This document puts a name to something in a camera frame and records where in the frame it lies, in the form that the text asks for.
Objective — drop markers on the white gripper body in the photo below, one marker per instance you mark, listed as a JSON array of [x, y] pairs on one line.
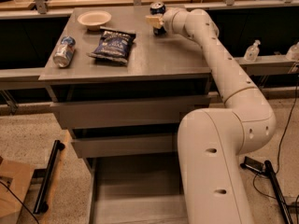
[[168, 17]]

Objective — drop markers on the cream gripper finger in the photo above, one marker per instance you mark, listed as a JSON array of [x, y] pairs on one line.
[[156, 21]]

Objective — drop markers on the blue pepsi can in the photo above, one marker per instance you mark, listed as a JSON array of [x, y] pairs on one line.
[[155, 8]]

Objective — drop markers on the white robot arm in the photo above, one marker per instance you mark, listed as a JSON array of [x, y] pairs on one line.
[[210, 139]]

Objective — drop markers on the grey drawer cabinet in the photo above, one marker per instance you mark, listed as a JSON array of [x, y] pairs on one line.
[[158, 66]]

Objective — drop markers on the silver lying soda can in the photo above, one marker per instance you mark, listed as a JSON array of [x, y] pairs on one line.
[[65, 51]]

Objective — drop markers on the grey top drawer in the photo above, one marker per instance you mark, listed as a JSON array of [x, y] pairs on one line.
[[126, 112]]

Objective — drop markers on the grey middle drawer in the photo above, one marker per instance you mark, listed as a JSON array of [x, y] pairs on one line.
[[125, 145]]

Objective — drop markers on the grey open bottom drawer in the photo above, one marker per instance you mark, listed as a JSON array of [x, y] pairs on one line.
[[138, 189]]

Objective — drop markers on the blue chip bag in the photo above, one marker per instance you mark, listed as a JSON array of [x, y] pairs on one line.
[[114, 45]]

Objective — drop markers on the white paper bowl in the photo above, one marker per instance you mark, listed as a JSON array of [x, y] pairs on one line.
[[94, 20]]

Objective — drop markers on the clear sanitizer pump bottle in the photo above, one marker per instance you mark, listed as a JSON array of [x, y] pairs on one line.
[[252, 52]]

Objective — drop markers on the black device on floor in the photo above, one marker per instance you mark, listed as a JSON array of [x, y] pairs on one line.
[[253, 165]]

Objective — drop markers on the black bar right floor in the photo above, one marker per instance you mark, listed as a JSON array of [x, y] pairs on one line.
[[278, 193]]

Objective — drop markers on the black bar floor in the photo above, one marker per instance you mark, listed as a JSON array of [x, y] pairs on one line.
[[278, 193], [41, 205]]

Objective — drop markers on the black bar left floor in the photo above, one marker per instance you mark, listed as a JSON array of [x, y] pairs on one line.
[[41, 205]]

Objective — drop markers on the cardboard box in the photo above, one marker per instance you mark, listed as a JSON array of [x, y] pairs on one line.
[[15, 177]]

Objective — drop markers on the grey metal rail shelf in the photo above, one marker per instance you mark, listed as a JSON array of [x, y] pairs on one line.
[[28, 78]]

